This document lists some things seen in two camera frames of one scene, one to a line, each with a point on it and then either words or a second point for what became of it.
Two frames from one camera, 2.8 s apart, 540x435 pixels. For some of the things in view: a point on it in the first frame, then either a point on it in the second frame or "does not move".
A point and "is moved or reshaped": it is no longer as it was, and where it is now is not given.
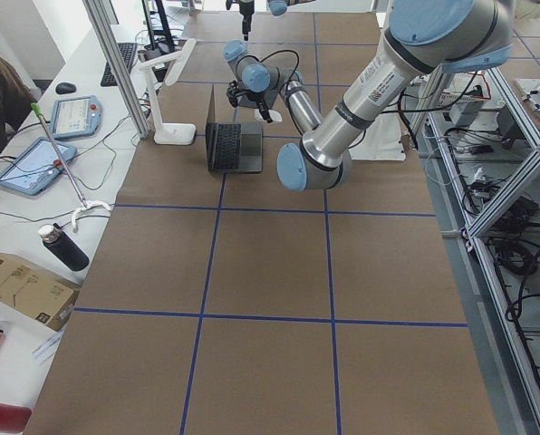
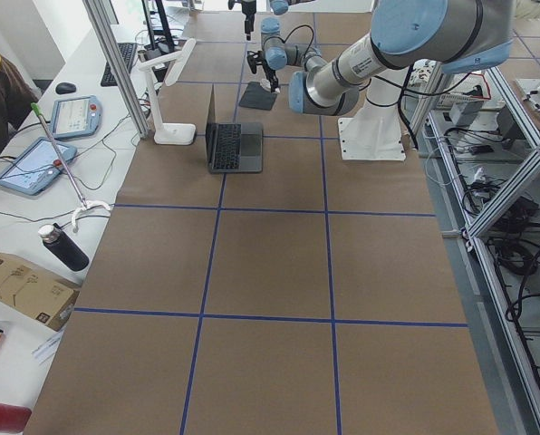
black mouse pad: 268,98 does not move
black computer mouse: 65,88 does not move
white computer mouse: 274,116 is moved or reshaped
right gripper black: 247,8 does not move
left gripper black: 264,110 → 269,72
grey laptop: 232,148 does not move
